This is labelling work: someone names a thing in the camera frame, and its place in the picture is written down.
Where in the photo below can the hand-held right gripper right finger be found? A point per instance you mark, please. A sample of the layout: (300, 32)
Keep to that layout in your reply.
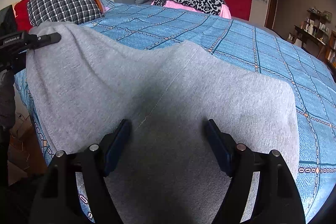
(219, 150)

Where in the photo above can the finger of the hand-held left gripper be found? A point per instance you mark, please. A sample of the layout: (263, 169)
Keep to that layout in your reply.
(44, 39)

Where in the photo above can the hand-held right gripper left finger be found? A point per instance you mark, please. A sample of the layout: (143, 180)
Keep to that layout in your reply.
(116, 150)

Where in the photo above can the grey pants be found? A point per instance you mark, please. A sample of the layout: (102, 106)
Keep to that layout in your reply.
(170, 98)

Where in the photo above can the person's left hand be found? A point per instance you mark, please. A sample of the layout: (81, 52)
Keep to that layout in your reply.
(7, 100)

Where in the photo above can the red cloth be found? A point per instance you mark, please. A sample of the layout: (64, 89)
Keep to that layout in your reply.
(22, 14)

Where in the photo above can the black white plaid pillow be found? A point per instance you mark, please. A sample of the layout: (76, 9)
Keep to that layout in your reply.
(65, 3)

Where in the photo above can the blue patterned bedsheet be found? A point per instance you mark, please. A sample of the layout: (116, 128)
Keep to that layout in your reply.
(236, 43)

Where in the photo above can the pink blanket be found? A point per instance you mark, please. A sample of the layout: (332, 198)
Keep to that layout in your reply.
(178, 5)

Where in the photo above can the dark wooden desk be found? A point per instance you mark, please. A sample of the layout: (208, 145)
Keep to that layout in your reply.
(309, 36)

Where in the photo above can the wooden bookshelf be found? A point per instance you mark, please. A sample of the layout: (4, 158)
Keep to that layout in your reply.
(332, 50)

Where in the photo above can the dark wooden door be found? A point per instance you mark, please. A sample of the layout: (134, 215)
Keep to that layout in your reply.
(275, 3)

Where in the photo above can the small wooden desk shelf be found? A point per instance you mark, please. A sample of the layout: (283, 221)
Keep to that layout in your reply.
(319, 22)

